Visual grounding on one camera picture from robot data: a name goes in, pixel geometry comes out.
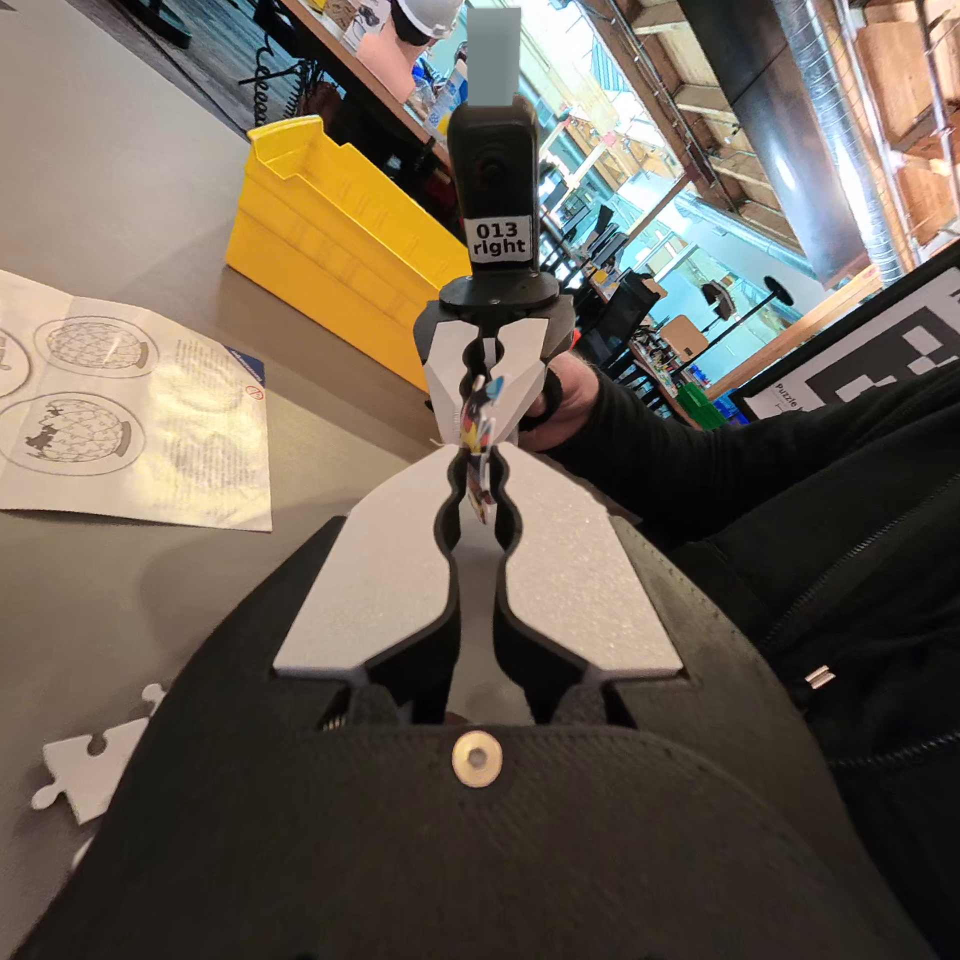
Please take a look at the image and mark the person's right hand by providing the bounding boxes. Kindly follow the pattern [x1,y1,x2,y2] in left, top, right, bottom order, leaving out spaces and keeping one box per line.
[528,351,603,453]

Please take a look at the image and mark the long wooden workbench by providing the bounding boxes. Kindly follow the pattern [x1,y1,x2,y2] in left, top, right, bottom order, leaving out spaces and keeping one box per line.
[281,0,455,162]

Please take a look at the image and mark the pink mannequin head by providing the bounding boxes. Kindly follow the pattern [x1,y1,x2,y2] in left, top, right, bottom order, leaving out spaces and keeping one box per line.
[354,13,423,104]

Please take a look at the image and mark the black floor lamp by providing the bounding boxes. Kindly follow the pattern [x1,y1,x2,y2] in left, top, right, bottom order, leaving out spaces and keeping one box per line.
[701,274,798,355]

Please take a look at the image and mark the green plastic crates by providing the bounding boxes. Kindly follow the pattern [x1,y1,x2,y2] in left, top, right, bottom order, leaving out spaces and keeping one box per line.
[673,379,730,430]

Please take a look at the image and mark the white hard hat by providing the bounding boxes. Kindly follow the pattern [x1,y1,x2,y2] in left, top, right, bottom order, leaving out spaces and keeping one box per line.
[393,0,466,40]

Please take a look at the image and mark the black jacket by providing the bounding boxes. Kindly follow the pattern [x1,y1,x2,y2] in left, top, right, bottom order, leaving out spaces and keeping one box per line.
[645,360,960,960]

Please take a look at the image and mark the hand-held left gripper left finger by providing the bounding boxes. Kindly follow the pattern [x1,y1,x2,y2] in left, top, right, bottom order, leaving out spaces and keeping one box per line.
[272,442,462,727]

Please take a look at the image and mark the coiled black cable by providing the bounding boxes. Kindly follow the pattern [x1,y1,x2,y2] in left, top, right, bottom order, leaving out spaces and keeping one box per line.
[240,33,305,130]

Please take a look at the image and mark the person's right forearm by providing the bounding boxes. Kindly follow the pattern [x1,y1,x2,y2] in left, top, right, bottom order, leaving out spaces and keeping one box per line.
[540,363,960,543]

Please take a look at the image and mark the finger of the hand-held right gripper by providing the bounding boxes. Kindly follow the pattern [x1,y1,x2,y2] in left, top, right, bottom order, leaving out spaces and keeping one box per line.
[483,319,549,450]
[423,321,489,453]

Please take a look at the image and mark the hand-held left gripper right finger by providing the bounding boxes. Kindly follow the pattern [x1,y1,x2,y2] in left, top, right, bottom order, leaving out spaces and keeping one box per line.
[493,441,685,727]

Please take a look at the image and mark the white instruction sheet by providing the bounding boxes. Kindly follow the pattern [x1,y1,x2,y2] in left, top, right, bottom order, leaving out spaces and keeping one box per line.
[0,268,273,534]

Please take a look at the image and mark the printed puzzle piece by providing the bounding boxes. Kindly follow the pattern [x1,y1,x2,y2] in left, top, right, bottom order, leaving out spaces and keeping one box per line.
[457,373,507,455]
[465,448,498,526]

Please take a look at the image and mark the silver ventilation duct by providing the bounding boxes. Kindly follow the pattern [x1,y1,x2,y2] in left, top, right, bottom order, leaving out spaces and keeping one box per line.
[771,0,910,288]

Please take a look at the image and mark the yellow plastic bin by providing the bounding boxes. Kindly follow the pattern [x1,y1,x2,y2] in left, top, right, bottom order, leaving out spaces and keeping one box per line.
[225,114,474,395]

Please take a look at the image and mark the black white marker board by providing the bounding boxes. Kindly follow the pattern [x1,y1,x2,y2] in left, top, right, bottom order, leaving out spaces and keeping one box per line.
[729,240,960,430]

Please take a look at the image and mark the white puzzle piece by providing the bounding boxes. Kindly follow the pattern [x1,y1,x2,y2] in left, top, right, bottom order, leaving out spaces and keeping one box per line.
[30,681,170,828]

